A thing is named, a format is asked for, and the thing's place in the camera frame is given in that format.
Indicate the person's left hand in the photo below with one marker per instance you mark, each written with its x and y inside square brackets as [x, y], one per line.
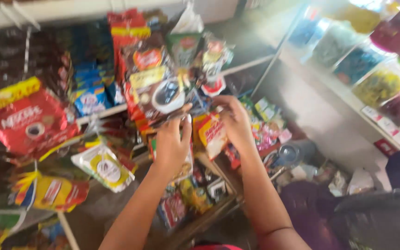
[170, 145]

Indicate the person's right hand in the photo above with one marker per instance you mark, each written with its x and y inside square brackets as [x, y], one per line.
[236, 126]

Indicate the person's right fingers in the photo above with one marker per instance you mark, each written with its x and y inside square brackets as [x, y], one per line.
[225, 103]

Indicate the brown coffee sachet strip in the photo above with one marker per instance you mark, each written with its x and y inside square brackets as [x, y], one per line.
[156, 88]

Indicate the red and white small sachet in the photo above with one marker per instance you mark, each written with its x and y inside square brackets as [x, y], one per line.
[214, 87]

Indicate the red and white snack packet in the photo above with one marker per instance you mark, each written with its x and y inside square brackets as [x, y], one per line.
[212, 137]

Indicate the clear packets with yellow print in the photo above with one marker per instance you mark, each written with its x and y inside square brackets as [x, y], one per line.
[215, 57]

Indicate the heap of colourful candy packets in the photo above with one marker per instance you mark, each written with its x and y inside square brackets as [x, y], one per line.
[267, 125]

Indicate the green packet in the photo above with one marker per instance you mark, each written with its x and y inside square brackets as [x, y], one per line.
[184, 47]

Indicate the grey metal container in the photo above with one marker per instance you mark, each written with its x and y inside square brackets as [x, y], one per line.
[293, 152]

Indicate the white plastic bag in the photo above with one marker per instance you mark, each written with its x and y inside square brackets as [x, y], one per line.
[188, 20]

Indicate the tray of mixed packets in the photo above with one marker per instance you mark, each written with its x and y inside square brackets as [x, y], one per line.
[193, 198]

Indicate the red and yellow sachet strip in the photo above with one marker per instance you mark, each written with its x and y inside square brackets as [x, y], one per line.
[129, 29]

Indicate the hanging blue packets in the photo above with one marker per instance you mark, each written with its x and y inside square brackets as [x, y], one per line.
[90, 97]

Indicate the purple cloth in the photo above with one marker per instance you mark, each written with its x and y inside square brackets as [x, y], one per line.
[306, 211]

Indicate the white and yellow packet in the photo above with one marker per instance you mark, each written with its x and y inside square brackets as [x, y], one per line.
[106, 170]

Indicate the glass display counter with jars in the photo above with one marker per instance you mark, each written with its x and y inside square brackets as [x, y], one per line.
[359, 69]

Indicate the yellow and red packet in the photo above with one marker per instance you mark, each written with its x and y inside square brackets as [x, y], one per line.
[56, 192]

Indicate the black chair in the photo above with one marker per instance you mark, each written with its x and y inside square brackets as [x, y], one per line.
[384, 215]

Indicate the large red coffee pouch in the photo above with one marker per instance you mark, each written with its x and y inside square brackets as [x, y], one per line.
[26, 119]

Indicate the rack of dark hanging packets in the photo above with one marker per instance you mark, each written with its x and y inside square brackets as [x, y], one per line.
[9, 59]

